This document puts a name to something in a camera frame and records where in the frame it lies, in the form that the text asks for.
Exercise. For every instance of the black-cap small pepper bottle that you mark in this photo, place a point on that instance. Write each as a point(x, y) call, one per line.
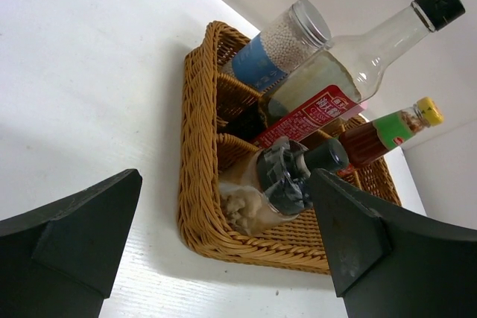
point(271, 186)

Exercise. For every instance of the silver-lid jar with blue label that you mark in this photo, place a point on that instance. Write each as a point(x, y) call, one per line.
point(294, 36)

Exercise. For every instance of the pink-cap clear spice bottle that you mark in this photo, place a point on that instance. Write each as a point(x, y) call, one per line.
point(354, 111)

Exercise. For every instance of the green red sauce bottle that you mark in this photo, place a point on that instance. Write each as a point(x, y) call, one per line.
point(370, 141)

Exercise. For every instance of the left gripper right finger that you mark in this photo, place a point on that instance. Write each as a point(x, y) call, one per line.
point(386, 261)

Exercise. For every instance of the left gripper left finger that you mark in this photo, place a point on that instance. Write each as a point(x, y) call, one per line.
point(61, 259)

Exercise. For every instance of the tall dark vinegar bottle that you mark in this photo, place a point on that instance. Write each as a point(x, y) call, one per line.
point(339, 77)

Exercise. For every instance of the brown wicker divided basket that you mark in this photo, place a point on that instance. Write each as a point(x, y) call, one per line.
point(210, 100)

